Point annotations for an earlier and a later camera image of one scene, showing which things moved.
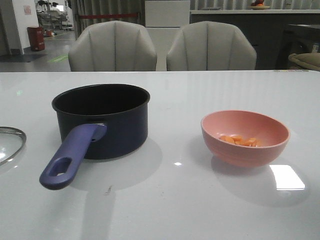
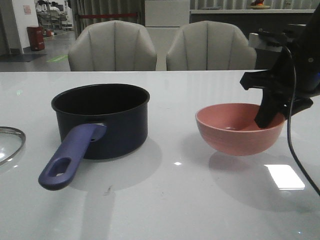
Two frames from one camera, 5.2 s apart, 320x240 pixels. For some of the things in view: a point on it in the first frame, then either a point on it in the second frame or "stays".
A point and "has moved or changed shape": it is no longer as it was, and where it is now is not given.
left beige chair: x=112 y=46 stays
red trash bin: x=36 y=35 stays
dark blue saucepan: x=96 y=121 stays
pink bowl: x=244 y=138 has moved or changed shape
